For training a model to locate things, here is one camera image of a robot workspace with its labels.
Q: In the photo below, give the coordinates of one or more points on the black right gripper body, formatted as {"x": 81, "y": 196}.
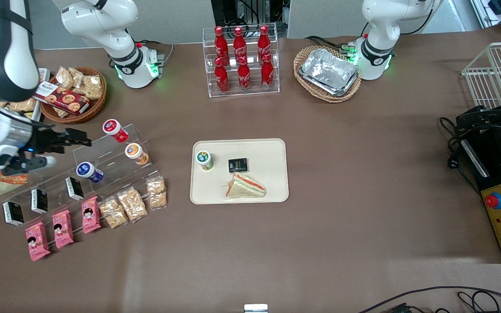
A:
{"x": 41, "y": 140}

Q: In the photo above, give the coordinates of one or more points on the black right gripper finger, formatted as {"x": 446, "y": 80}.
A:
{"x": 76, "y": 134}
{"x": 78, "y": 143}

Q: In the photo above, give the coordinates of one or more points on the green gum jar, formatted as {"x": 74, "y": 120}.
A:
{"x": 203, "y": 158}

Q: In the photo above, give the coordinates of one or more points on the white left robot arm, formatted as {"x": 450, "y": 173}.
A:
{"x": 381, "y": 21}

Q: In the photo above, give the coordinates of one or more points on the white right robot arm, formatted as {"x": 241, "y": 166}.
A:
{"x": 102, "y": 17}

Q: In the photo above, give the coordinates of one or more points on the blue gum jar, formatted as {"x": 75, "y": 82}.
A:
{"x": 85, "y": 169}

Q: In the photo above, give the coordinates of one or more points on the red gum jar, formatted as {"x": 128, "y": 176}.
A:
{"x": 112, "y": 127}

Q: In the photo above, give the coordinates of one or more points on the orange gum jar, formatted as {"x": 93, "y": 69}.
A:
{"x": 133, "y": 151}

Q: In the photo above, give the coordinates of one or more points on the black rectangular tray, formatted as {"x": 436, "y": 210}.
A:
{"x": 41, "y": 74}

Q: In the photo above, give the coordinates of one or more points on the cream plastic tray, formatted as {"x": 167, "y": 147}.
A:
{"x": 268, "y": 152}

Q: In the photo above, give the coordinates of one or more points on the clear acrylic stepped stand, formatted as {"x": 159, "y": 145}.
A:
{"x": 102, "y": 152}

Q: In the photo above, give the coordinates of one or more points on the dark brown wicker basket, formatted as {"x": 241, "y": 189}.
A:
{"x": 96, "y": 108}

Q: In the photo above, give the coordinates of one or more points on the red cookie box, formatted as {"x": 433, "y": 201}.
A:
{"x": 65, "y": 101}

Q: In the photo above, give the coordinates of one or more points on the clear bag of crackers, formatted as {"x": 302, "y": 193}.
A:
{"x": 91, "y": 86}
{"x": 65, "y": 77}
{"x": 76, "y": 73}
{"x": 22, "y": 105}

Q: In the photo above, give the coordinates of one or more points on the small black white carton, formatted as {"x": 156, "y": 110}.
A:
{"x": 13, "y": 213}
{"x": 38, "y": 200}
{"x": 238, "y": 165}
{"x": 74, "y": 188}

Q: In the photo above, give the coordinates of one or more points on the black machine yellow panel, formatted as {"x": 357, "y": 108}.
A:
{"x": 494, "y": 174}

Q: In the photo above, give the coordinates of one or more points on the pink cartoon snack packet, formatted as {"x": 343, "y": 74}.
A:
{"x": 36, "y": 240}
{"x": 90, "y": 214}
{"x": 62, "y": 228}

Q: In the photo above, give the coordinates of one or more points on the puffed rice bar clear wrap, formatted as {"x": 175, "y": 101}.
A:
{"x": 132, "y": 204}
{"x": 112, "y": 212}
{"x": 156, "y": 192}

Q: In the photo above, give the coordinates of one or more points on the red cola bottle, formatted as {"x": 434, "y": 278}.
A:
{"x": 221, "y": 78}
{"x": 244, "y": 77}
{"x": 239, "y": 41}
{"x": 220, "y": 41}
{"x": 263, "y": 40}
{"x": 267, "y": 74}

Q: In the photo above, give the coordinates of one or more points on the clear acrylic bottle rack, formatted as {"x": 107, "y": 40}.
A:
{"x": 233, "y": 92}

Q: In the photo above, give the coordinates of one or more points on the stacked aluminium foil trays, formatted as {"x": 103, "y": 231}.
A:
{"x": 328, "y": 69}

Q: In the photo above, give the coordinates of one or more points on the light tan wicker basket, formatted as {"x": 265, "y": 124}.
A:
{"x": 320, "y": 96}

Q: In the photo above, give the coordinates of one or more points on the small white silver device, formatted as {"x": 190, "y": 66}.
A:
{"x": 255, "y": 308}

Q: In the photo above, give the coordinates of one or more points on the aluminium frame shelf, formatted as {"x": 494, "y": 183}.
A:
{"x": 500, "y": 11}

